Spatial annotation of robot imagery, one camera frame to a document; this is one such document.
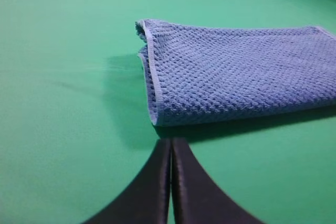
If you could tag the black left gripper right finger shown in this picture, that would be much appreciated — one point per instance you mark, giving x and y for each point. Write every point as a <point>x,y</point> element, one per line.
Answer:
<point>196,197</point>

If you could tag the blue waffle-weave towel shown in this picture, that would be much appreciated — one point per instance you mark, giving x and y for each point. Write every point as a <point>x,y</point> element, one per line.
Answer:
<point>197,75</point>

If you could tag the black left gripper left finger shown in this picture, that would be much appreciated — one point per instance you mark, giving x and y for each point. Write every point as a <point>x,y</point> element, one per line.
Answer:
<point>146,199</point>

